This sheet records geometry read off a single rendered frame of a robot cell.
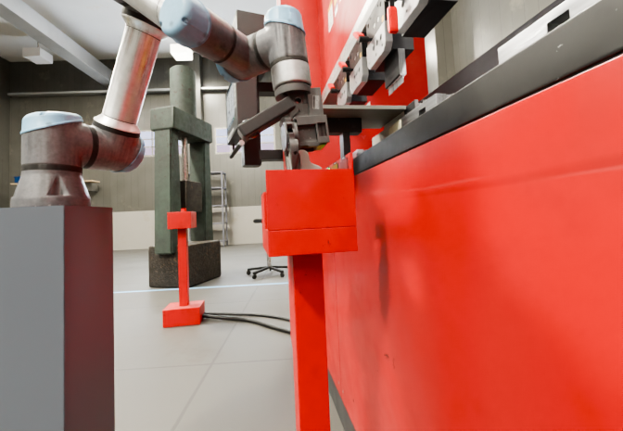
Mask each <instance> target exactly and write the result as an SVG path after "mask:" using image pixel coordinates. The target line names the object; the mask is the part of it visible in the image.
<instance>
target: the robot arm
mask: <svg viewBox="0 0 623 431"><path fill-rule="evenodd" d="M113 1H115V2H117V3H118V4H120V5H122V6H123V8H122V12H121V16H122V18H123V20H124V22H125V29H124V33H123V36H122V39H121V46H120V49H119V53H118V56H117V60H116V63H115V67H114V71H113V74H112V77H111V81H110V85H109V88H108V94H107V98H106V101H105V105H104V108H103V112H102V114H100V115H98V116H96V117H94V119H93V123H92V125H87V124H83V118H82V117H81V116H79V115H77V114H73V113H69V112H59V111H42V112H34V113H30V114H28V115H26V116H25V117H24V118H23V119H22V125H21V132H20V134H21V176H20V179H19V182H18V185H17V187H16V190H15V193H14V196H13V197H11V199H10V207H11V208H20V207H41V206H63V205H66V206H85V207H91V198H90V195H89V193H88V190H87V188H86V185H85V183H84V180H83V169H89V170H99V171H111V172H129V171H132V170H134V169H136V168H137V167H138V166H139V165H140V163H141V162H142V160H143V158H144V155H145V152H146V148H145V147H144V146H145V142H144V140H143V138H142V137H141V136H140V134H141V131H140V129H139V128H138V126H137V122H138V120H139V116H140V113H141V109H142V106H143V103H144V100H145V96H146V90H147V87H148V84H149V81H150V77H151V74H152V71H153V68H154V65H155V61H156V58H157V54H158V51H159V46H160V42H161V41H162V40H164V39H167V38H169V37H170V38H172V39H173V40H174V42H176V43H177V44H179V45H181V46H183V47H187V48H189V49H191V50H193V51H194V52H196V53H198V54H200V55H201V56H203V57H206V58H207V59H209V60H211V61H213V62H214V63H216V66H217V69H218V71H219V72H220V74H221V75H222V76H223V77H224V79H225V80H226V81H228V82H231V83H237V82H244V81H248V80H250V79H251V78H253V77H255V76H258V75H260V74H263V73H264V72H267V71H271V74H272V81H273V90H274V94H275V100H276V101H277V103H275V104H274V105H272V106H270V107H268V108H266V109H265V110H264V111H262V112H260V113H259V114H257V115H255V116H253V117H252V118H250V119H247V120H244V121H243V122H242V123H241V124H239V125H238V134H239V136H240V137H241V139H242V140H243V141H244V142H246V141H247V140H249V139H254V138H256V137H257V136H258V135H259V133H261V132H263V131H264V130H266V129H268V128H269V127H271V126H273V125H274V124H276V123H277V122H278V121H280V123H279V126H280V128H281V142H282V148H283V151H284V153H285V161H286V169H287V170H317V169H321V167H320V166H318V165H315V164H313V163H311V162H310V157H309V152H313V151H317V150H322V148H323V147H324V146H326V144H327V143H329V142H330V138H329V132H328V124H327V117H326V115H324V109H323V102H322V95H321V88H320V87H313V88H311V86H312V81H311V74H310V67H309V61H308V54H307V46H306V40H305V36H306V32H305V31H304V28H303V22H302V16H301V14H300V13H299V11H298V10H297V9H295V8H294V7H292V6H287V5H281V6H274V7H272V8H270V9H269V10H268V12H267V13H266V14H265V16H264V29H262V30H259V31H258V32H254V33H252V34H251V35H249V36H246V35H245V34H243V33H242V32H240V31H239V30H237V29H236V28H235V27H233V26H232V25H231V24H229V23H228V22H227V21H225V20H224V19H222V18H221V17H219V16H218V15H217V14H215V13H214V12H213V11H211V10H210V9H208V8H207V7H206V6H205V5H204V4H203V3H202V2H201V1H199V0H113ZM324 123H325V124H324ZM326 135H327V136H326Z"/></svg>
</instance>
